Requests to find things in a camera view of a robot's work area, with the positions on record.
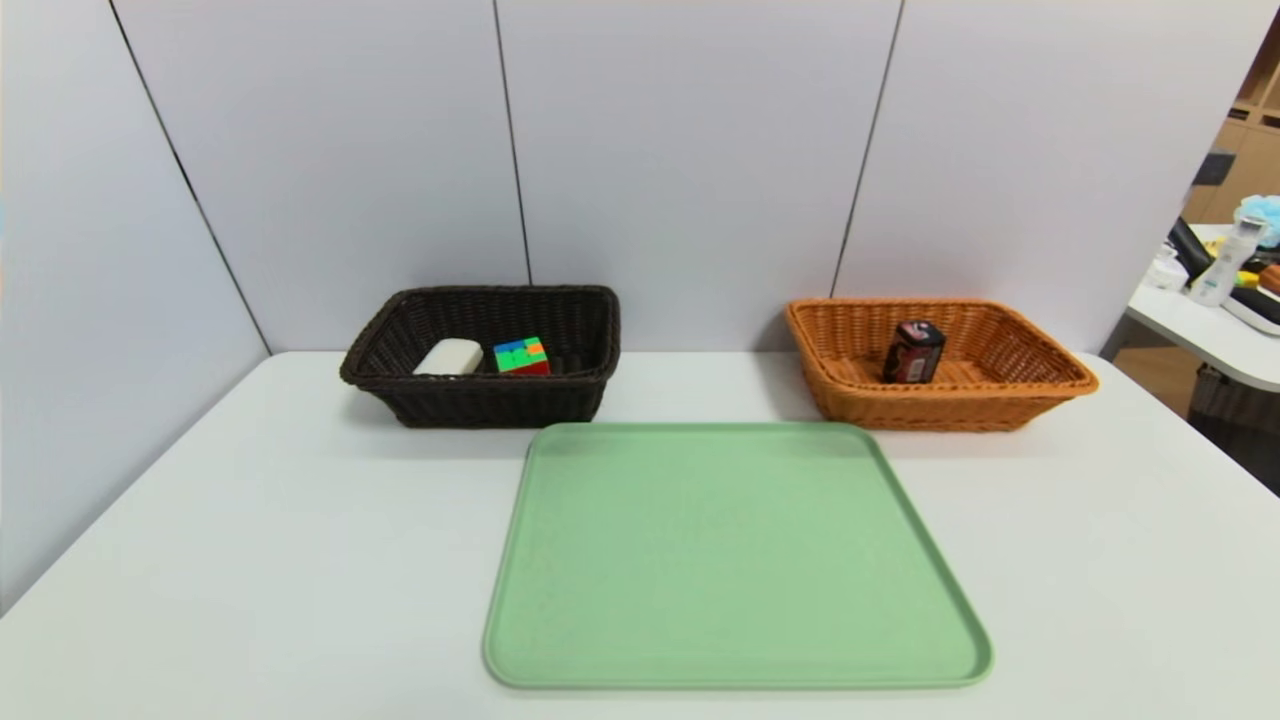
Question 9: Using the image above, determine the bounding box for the colourful puzzle cube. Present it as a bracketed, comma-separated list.
[492, 336, 552, 377]

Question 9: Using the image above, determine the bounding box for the orange wicker basket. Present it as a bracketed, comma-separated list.
[785, 297, 1101, 433]

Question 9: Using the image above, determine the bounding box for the wooden shelf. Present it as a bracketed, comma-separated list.
[1183, 15, 1280, 226]

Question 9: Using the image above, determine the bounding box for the small white cup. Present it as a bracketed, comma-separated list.
[1146, 243, 1191, 291]

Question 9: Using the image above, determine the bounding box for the black red snack box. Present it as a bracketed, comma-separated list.
[882, 320, 948, 385]

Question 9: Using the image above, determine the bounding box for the white side table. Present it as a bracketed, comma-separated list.
[1127, 222, 1280, 393]

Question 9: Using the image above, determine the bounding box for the white flat tray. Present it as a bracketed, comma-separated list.
[1222, 285, 1280, 336]

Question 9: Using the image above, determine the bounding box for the black bag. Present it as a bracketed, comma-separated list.
[1168, 216, 1216, 281]

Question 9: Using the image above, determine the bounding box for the white soap bar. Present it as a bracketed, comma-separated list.
[412, 338, 485, 377]

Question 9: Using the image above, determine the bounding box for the clear plastic bottle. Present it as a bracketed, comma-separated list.
[1190, 215, 1269, 307]

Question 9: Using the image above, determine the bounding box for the green plastic tray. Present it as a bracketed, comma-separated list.
[482, 421, 995, 692]

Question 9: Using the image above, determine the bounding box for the dark brown wicker basket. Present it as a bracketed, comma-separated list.
[339, 284, 622, 429]

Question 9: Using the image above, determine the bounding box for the grey woven bin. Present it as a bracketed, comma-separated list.
[1188, 364, 1280, 433]

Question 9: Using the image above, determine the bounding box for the blue fluffy sponge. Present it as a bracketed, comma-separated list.
[1236, 193, 1280, 249]

